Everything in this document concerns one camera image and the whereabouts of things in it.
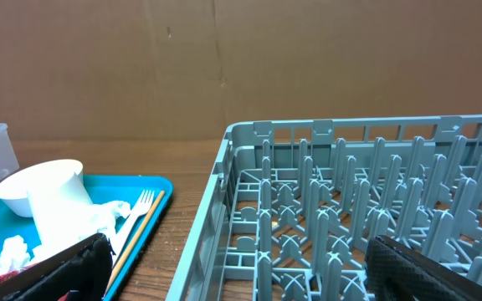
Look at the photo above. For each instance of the white paper cup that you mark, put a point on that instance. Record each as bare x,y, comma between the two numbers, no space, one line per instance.
59,204

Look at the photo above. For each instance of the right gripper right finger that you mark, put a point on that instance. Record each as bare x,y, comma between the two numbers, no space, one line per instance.
396,272

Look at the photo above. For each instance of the teal serving tray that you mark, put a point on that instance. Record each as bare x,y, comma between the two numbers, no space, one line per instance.
101,188

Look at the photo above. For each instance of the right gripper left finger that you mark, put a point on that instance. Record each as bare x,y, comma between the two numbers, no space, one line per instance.
80,272

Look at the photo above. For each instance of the grey dishwasher rack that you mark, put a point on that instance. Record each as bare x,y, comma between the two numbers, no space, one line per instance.
290,205

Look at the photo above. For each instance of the white plastic fork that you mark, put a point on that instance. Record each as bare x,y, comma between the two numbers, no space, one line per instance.
141,208

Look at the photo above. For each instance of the wooden chopstick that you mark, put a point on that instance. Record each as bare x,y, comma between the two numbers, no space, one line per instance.
135,235

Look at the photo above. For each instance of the twisted white napkin lower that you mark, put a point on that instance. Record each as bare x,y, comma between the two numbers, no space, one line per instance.
14,255

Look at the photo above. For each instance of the white bowl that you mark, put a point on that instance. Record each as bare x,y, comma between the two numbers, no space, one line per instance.
13,189

